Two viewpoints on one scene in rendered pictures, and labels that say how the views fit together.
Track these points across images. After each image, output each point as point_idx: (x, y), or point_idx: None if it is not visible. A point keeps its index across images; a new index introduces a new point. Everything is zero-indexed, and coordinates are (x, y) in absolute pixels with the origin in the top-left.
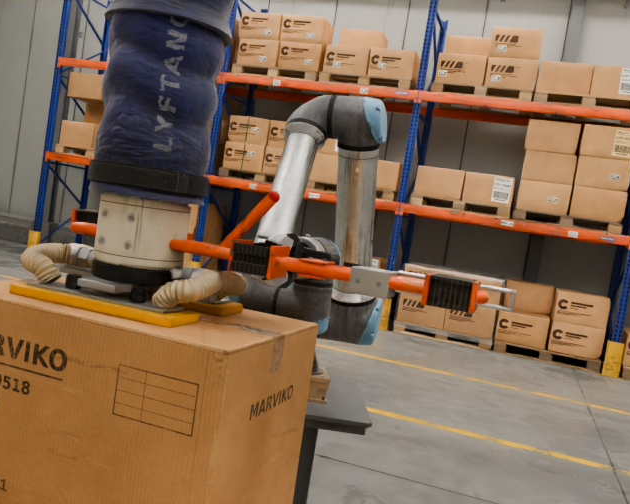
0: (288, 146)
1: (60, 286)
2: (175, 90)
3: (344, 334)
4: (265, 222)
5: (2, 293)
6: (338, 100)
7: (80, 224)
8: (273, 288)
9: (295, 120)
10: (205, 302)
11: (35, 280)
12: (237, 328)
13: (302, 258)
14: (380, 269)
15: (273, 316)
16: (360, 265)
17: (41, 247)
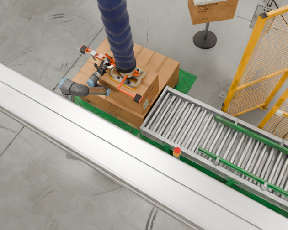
0: (89, 87)
1: (139, 70)
2: None
3: None
4: (100, 88)
5: (148, 71)
6: (73, 81)
7: (137, 71)
8: (101, 86)
9: (86, 86)
10: (116, 74)
11: (146, 86)
12: (113, 65)
13: (103, 55)
14: (92, 53)
15: (104, 78)
16: (93, 57)
17: (143, 72)
